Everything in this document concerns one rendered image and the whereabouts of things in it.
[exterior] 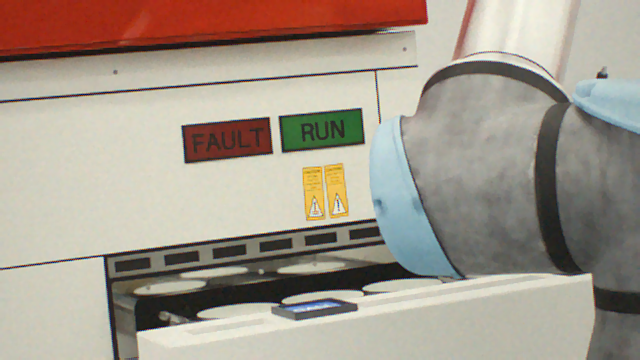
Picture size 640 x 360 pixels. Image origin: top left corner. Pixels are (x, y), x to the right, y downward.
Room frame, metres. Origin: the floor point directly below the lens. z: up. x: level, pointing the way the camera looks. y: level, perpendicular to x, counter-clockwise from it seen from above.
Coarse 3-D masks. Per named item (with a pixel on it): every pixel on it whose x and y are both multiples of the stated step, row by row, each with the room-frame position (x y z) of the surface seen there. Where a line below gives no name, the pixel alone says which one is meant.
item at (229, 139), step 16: (192, 128) 1.66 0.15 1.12; (208, 128) 1.67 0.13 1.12; (224, 128) 1.67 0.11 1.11; (240, 128) 1.68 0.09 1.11; (256, 128) 1.69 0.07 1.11; (192, 144) 1.66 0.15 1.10; (208, 144) 1.67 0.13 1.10; (224, 144) 1.67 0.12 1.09; (240, 144) 1.68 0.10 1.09; (256, 144) 1.69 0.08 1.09
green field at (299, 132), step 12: (288, 120) 1.71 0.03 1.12; (300, 120) 1.71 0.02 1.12; (312, 120) 1.72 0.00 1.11; (324, 120) 1.73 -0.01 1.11; (336, 120) 1.73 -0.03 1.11; (348, 120) 1.74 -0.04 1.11; (288, 132) 1.71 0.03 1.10; (300, 132) 1.71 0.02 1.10; (312, 132) 1.72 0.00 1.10; (324, 132) 1.73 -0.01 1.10; (336, 132) 1.73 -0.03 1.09; (348, 132) 1.74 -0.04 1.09; (360, 132) 1.75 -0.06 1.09; (288, 144) 1.71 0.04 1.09; (300, 144) 1.71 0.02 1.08; (312, 144) 1.72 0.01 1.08; (324, 144) 1.73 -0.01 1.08
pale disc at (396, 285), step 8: (400, 280) 1.69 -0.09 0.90; (408, 280) 1.68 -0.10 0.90; (416, 280) 1.67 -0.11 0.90; (424, 280) 1.67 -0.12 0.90; (432, 280) 1.66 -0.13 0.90; (440, 280) 1.65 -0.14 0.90; (368, 288) 1.64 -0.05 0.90; (376, 288) 1.64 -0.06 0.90; (384, 288) 1.63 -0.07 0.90; (392, 288) 1.62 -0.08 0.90; (400, 288) 1.62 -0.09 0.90; (408, 288) 1.61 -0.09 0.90
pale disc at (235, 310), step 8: (240, 304) 1.61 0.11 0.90; (248, 304) 1.60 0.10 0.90; (256, 304) 1.60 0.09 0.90; (264, 304) 1.59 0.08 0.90; (272, 304) 1.58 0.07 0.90; (200, 312) 1.58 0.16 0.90; (208, 312) 1.57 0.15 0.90; (216, 312) 1.56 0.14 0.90; (224, 312) 1.56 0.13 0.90; (232, 312) 1.55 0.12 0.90; (240, 312) 1.54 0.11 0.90; (248, 312) 1.54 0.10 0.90; (256, 312) 1.53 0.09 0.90
